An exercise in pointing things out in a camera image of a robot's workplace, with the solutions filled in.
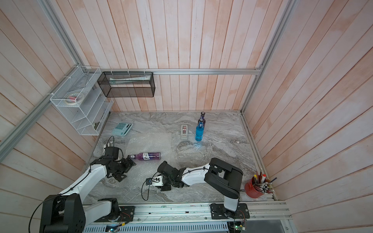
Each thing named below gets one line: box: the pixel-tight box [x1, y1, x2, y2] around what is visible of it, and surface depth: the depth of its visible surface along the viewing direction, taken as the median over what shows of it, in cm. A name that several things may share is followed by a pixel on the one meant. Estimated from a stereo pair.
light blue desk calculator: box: [112, 121, 134, 137], surface depth 109 cm
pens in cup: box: [252, 167, 278, 195], surface depth 70 cm
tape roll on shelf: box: [65, 92, 85, 106], surface depth 76 cm
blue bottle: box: [194, 121, 205, 142], surface depth 100 cm
